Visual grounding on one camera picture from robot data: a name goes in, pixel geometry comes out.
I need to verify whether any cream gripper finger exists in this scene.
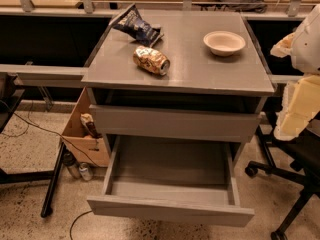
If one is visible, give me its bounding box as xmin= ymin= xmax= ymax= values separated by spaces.
xmin=274 ymin=75 xmax=320 ymax=141

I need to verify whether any crushed orange soda can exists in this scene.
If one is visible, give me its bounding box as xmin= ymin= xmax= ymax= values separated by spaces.
xmin=133 ymin=46 xmax=170 ymax=76

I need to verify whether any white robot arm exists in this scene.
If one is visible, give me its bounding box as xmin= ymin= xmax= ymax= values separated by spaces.
xmin=270 ymin=5 xmax=320 ymax=141

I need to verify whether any closed grey top drawer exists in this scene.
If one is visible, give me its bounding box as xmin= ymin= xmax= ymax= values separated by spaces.
xmin=90 ymin=105 xmax=259 ymax=142

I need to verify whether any grey drawer cabinet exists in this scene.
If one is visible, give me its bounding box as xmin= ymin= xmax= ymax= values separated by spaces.
xmin=83 ymin=10 xmax=274 ymax=159

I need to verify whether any open grey middle drawer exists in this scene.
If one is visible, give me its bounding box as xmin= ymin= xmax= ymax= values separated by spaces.
xmin=87 ymin=136 xmax=254 ymax=227

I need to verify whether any silver can on floor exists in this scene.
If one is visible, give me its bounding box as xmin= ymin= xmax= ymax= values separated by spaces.
xmin=79 ymin=163 xmax=93 ymax=181

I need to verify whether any black office chair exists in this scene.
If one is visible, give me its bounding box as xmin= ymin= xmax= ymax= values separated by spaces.
xmin=245 ymin=112 xmax=320 ymax=240

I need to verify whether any white paper bowl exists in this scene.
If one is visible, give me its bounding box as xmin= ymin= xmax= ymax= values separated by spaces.
xmin=203 ymin=31 xmax=246 ymax=57

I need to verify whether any blue chip bag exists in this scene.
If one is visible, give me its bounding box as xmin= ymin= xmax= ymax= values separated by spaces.
xmin=109 ymin=4 xmax=163 ymax=47

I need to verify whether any snack bag in box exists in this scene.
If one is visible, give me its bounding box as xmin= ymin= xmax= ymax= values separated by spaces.
xmin=80 ymin=113 xmax=101 ymax=139

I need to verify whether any cardboard box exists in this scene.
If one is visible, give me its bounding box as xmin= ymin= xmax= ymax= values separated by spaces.
xmin=62 ymin=89 xmax=109 ymax=167

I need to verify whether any dark bottle on floor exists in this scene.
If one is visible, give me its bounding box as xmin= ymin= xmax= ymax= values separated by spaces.
xmin=62 ymin=152 xmax=81 ymax=179

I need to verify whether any black table leg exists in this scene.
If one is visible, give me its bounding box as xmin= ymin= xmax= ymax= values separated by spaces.
xmin=0 ymin=144 xmax=66 ymax=218

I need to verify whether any black floor cable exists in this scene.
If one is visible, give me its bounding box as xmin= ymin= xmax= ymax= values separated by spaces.
xmin=0 ymin=98 xmax=100 ymax=168

